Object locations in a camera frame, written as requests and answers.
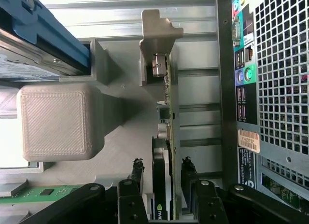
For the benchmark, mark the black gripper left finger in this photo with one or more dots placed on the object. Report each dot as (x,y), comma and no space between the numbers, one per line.
(135,202)

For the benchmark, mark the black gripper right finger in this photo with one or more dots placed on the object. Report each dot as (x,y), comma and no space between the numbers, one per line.
(207,204)

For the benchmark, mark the green RAM stick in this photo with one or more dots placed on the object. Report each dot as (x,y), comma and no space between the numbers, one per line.
(36,192)

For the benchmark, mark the grey plastic parts rack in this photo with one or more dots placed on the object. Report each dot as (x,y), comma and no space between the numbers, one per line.
(60,122)

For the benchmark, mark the black open PC case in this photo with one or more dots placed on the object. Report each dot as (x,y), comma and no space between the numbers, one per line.
(277,64)

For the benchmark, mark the hard disk in blue caddy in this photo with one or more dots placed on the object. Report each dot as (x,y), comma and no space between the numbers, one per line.
(48,28)

